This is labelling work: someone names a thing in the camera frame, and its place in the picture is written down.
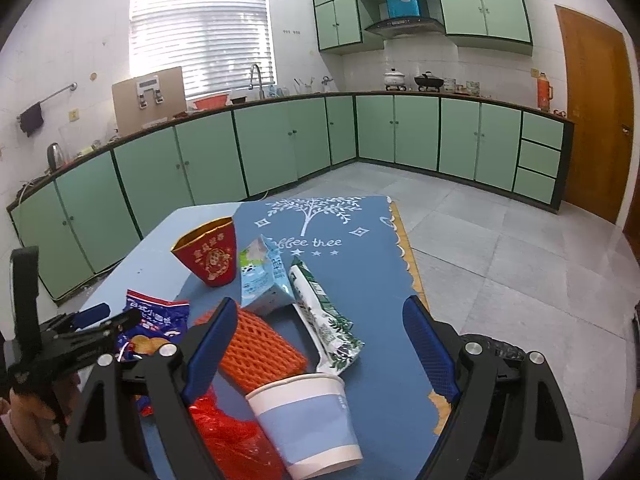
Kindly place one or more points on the white window blind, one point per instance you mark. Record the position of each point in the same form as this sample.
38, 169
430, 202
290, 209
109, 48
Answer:
200, 35

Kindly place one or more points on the blue snack packet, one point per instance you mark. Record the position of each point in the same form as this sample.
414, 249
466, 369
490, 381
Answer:
155, 315

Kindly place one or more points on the metal towel rail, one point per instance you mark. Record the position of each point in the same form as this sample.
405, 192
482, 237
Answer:
57, 92

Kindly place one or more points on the blue white milk carton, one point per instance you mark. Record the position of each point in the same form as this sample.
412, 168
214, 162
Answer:
260, 280

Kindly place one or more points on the green upper wall cabinets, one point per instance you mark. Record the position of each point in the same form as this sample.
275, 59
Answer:
475, 5

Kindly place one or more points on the green white snack wrapper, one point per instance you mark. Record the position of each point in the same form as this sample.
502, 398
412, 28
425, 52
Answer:
325, 320

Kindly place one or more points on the upright brown cardboard box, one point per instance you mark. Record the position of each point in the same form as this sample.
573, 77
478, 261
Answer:
125, 105

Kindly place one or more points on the red plastic bag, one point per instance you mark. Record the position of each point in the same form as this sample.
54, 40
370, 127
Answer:
225, 435

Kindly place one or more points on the green lower counter cabinets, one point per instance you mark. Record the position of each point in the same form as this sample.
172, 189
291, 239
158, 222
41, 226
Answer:
415, 130

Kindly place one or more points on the red plastic basin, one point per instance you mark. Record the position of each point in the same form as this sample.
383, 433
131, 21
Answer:
209, 102

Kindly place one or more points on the black wok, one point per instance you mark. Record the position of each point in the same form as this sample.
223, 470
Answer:
428, 81

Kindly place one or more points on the range hood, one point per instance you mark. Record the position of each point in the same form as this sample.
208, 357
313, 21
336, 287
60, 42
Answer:
402, 26

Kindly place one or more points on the blue box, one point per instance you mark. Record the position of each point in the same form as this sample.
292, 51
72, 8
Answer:
402, 4

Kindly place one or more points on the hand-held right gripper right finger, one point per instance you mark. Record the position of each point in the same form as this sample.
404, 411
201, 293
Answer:
430, 355

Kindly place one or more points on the dark hanging towel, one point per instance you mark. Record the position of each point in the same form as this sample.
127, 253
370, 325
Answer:
31, 119

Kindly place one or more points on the person's left forearm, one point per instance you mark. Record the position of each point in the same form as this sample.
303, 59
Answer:
20, 455

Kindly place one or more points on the wall socket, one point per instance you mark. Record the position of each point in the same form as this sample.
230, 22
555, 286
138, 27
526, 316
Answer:
74, 115

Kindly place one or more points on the white cooking pot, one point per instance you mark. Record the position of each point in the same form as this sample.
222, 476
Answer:
394, 79

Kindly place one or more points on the red thermos flask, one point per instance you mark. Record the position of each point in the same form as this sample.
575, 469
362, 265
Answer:
545, 92

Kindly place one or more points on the person's left hand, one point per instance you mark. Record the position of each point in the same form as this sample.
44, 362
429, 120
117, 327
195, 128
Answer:
35, 412

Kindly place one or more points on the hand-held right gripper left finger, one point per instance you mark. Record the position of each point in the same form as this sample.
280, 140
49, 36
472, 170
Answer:
212, 347

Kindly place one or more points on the orange foam fruit net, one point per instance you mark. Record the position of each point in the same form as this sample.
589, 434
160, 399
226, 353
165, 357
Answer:
260, 355

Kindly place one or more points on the red paper cup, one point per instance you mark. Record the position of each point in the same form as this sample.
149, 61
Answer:
210, 260

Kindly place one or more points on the blue tree print tablecloth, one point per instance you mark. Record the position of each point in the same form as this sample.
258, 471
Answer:
380, 285

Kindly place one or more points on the white blue paper cup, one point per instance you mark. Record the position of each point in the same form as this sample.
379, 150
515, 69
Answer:
305, 420

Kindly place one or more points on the metal kitchen faucet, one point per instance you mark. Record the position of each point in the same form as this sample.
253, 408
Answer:
259, 80

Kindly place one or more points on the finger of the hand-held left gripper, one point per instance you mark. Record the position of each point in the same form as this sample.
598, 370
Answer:
94, 314
122, 322

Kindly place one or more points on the steel electric kettle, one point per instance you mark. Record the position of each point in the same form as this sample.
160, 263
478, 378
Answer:
55, 156

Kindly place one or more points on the brown wooden door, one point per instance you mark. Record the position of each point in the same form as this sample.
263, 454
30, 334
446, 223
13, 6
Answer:
595, 110

